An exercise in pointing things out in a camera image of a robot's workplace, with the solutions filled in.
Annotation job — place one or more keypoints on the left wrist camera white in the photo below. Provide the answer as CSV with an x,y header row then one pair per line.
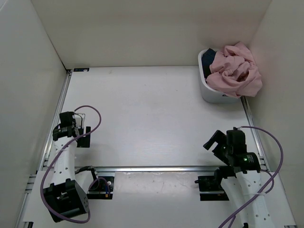
x,y
80,119

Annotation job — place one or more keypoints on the front aluminium rail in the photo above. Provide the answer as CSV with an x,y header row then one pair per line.
x,y
112,169

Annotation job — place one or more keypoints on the white plastic laundry basket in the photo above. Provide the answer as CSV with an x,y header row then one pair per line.
x,y
208,94

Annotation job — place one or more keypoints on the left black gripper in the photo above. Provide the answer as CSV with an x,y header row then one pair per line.
x,y
84,142

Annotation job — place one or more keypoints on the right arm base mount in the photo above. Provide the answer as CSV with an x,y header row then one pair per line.
x,y
210,190

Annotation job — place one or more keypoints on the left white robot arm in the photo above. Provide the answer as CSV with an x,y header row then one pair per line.
x,y
67,190

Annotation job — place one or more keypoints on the dark blue folded garment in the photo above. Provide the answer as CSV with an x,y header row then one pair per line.
x,y
207,59

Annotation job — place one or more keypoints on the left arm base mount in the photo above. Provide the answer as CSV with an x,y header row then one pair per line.
x,y
100,191

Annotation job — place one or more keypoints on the right aluminium rail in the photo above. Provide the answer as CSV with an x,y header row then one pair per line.
x,y
254,132

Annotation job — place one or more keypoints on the black label sticker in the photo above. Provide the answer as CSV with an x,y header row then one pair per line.
x,y
81,69

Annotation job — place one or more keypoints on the pink trousers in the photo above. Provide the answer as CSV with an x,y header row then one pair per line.
x,y
234,72

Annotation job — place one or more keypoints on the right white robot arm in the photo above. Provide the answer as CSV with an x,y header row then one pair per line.
x,y
240,179

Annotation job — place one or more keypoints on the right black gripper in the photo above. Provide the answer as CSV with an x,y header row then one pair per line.
x,y
219,137

